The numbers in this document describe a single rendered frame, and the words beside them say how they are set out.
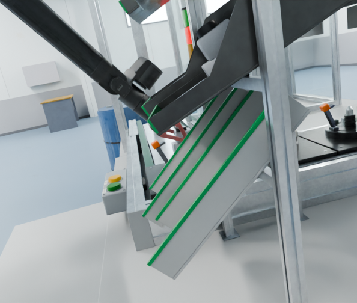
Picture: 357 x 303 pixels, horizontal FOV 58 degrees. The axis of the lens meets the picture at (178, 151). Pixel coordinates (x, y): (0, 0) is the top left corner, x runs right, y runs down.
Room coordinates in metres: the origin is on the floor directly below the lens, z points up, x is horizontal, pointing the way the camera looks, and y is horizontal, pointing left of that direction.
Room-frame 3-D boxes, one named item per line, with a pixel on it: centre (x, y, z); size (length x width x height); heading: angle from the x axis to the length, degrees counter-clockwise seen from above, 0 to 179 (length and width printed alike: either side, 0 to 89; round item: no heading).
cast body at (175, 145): (0.87, -0.03, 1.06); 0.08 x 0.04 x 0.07; 97
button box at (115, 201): (0.93, 0.20, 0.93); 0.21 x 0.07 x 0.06; 6
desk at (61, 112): (9.82, 3.21, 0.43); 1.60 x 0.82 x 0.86; 13
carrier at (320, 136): (0.92, -0.52, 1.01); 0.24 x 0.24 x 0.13; 6
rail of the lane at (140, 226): (1.12, 0.16, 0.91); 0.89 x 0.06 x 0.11; 6
